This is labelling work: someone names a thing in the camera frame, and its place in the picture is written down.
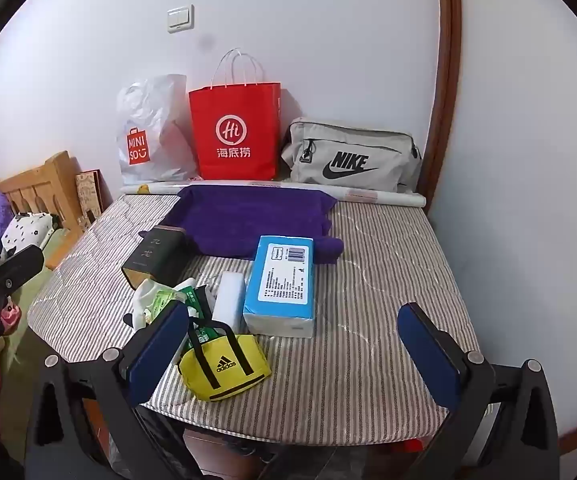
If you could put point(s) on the purple towel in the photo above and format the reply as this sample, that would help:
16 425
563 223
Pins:
248 220

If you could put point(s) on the patterned gift box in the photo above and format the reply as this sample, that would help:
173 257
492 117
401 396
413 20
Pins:
88 195

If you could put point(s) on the white light switch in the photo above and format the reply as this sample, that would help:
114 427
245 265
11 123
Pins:
181 19

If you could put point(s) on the striped mattress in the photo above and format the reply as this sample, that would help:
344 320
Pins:
368 310

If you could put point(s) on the white plastic shopping bag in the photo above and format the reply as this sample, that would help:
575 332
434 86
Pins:
153 120

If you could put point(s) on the blue tissue pack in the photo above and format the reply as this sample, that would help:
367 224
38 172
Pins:
278 285

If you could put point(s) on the grey waist bag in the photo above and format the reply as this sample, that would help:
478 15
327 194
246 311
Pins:
363 145

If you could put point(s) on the dark green tin box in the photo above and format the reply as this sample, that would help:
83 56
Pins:
156 260

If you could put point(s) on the brown wooden door frame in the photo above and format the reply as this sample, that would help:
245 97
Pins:
446 85

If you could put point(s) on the green cassette-print packet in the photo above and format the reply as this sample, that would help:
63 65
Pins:
166 301

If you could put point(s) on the yellow mini bag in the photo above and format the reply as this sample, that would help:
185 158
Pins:
228 365

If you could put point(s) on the pink plush toy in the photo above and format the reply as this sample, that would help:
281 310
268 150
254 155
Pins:
11 316

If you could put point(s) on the spotted white pillow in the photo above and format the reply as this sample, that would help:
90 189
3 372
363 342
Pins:
26 225

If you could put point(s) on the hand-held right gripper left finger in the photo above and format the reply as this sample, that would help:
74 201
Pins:
158 345

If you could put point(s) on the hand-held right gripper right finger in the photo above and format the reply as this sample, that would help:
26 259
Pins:
431 355

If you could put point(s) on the wooden headboard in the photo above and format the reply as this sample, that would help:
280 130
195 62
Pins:
43 185

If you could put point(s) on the red paper bag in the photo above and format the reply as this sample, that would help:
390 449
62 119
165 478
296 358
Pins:
238 110

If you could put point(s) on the white paper roll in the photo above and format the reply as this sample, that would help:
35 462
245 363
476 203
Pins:
398 198

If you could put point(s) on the green stick pack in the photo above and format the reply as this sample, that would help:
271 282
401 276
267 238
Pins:
199 305

